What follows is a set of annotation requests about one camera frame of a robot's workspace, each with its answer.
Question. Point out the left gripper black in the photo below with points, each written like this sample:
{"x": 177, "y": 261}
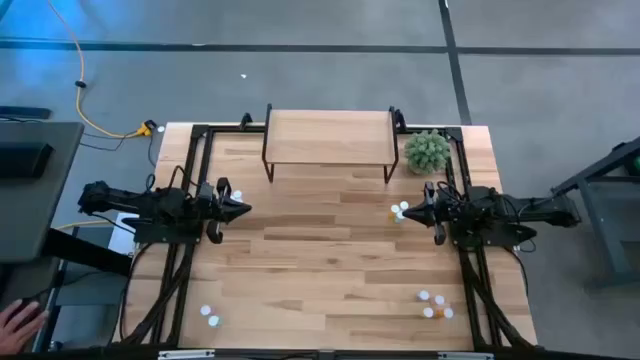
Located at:
{"x": 212, "y": 210}

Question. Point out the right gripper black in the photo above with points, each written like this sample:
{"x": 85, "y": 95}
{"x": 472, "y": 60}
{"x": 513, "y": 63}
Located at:
{"x": 442, "y": 212}

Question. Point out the pink medicine bottle white cap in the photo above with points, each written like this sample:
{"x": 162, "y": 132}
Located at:
{"x": 439, "y": 300}
{"x": 238, "y": 193}
{"x": 205, "y": 310}

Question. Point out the teal medicine bottle white cap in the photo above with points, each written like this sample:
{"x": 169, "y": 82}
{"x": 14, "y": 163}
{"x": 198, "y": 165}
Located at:
{"x": 423, "y": 295}
{"x": 214, "y": 321}
{"x": 404, "y": 205}

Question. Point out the clear cup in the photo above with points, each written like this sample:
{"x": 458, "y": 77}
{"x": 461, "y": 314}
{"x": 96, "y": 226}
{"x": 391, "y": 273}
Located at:
{"x": 399, "y": 216}

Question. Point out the yellow medicine bottle white cap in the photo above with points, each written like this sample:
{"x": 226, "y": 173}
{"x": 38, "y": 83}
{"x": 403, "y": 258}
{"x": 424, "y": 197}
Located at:
{"x": 428, "y": 312}

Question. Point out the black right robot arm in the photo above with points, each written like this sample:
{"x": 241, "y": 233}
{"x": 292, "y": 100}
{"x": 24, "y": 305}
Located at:
{"x": 500, "y": 212}

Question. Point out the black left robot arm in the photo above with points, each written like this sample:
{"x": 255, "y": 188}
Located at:
{"x": 150, "y": 207}

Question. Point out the wooden shelf black metal legs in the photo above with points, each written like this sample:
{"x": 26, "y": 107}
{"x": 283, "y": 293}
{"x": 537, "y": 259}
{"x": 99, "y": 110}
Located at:
{"x": 330, "y": 135}

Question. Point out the green artificial potted plant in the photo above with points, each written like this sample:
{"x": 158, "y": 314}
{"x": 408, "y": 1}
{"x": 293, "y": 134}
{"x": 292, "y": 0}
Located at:
{"x": 427, "y": 151}

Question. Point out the white paper sheet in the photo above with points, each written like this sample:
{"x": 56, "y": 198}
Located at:
{"x": 120, "y": 244}

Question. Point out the black desk support beam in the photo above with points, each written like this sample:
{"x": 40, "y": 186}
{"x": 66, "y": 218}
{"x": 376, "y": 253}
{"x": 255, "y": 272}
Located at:
{"x": 85, "y": 251}

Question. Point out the grey metal cart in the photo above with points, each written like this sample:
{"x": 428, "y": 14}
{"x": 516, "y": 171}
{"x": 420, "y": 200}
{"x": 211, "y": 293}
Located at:
{"x": 602, "y": 235}

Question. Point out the grey desk top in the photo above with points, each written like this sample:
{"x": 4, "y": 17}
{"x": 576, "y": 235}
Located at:
{"x": 35, "y": 215}

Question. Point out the black rectangular device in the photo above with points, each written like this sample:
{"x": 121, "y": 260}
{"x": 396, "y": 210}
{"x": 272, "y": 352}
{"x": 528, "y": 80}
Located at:
{"x": 25, "y": 160}

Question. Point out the dark grey side desk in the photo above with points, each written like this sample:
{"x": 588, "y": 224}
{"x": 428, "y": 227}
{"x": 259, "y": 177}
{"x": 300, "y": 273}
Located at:
{"x": 25, "y": 280}

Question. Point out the black flat bar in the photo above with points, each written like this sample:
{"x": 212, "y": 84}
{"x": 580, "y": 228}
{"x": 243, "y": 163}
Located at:
{"x": 25, "y": 113}

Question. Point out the person's hand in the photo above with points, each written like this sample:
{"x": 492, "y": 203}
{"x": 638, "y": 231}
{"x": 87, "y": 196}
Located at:
{"x": 17, "y": 327}

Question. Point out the black frame clamp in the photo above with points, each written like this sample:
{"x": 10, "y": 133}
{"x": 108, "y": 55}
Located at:
{"x": 245, "y": 121}
{"x": 401, "y": 120}

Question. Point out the silver metal bracket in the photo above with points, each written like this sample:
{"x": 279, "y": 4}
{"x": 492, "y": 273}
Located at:
{"x": 185, "y": 354}
{"x": 465, "y": 356}

